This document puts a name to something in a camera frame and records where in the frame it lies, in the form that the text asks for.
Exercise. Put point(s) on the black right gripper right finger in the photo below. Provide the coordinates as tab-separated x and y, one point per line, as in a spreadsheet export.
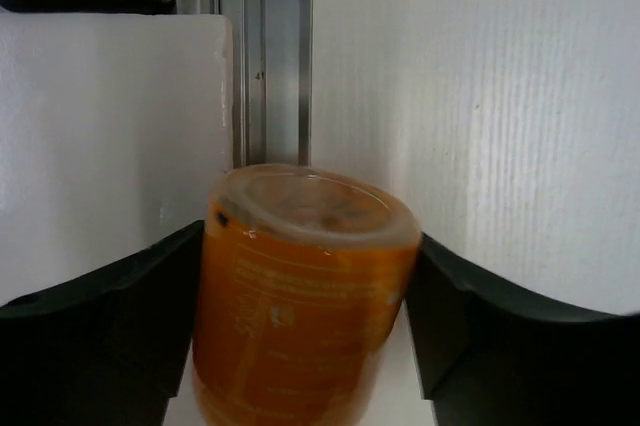
490	352

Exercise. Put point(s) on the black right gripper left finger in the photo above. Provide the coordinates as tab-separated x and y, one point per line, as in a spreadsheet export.
107	348

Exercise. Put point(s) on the orange juice bottle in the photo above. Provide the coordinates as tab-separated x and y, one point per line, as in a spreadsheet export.
303	274

